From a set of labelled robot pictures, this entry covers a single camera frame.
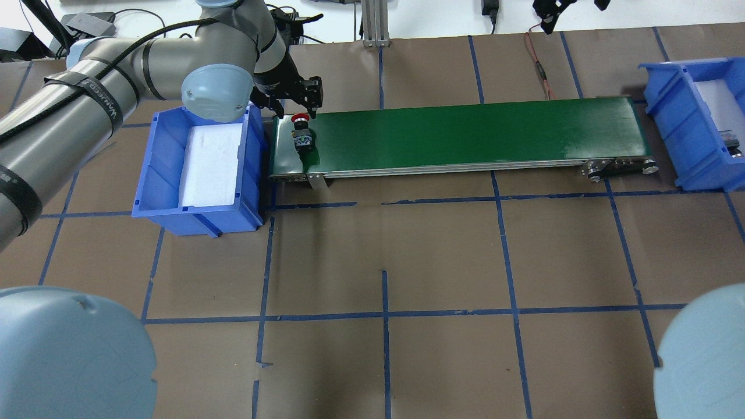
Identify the white foam pad right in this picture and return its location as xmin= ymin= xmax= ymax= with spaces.
xmin=695 ymin=79 xmax=744 ymax=151

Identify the left blue plastic bin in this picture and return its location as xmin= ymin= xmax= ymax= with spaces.
xmin=131 ymin=104 xmax=268 ymax=237

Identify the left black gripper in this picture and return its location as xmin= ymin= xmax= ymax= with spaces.
xmin=250 ymin=12 xmax=324 ymax=119

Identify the white foam pad left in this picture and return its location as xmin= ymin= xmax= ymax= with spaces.
xmin=179 ymin=123 xmax=243 ymax=207

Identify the green conveyor belt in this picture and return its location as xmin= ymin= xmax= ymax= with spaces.
xmin=268 ymin=97 xmax=659 ymax=188

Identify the black power brick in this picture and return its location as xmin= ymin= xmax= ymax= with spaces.
xmin=481 ymin=0 xmax=500 ymax=19

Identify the aluminium frame post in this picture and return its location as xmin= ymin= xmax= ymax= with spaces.
xmin=361 ymin=0 xmax=391 ymax=48

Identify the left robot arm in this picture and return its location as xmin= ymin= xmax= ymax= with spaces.
xmin=2 ymin=1 xmax=324 ymax=418

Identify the white foam pad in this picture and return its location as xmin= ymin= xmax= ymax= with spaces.
xmin=179 ymin=123 xmax=243 ymax=207
xmin=695 ymin=79 xmax=744 ymax=151

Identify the right blue plastic bin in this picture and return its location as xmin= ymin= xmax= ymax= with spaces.
xmin=640 ymin=56 xmax=744 ymax=191

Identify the red push button switch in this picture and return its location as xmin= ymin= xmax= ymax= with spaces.
xmin=291 ymin=112 xmax=315 ymax=155

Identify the blue plastic bin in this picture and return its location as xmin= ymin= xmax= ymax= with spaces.
xmin=640 ymin=56 xmax=744 ymax=191
xmin=131 ymin=104 xmax=268 ymax=237

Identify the red black wire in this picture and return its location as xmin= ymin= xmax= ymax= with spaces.
xmin=524 ymin=23 xmax=556 ymax=101

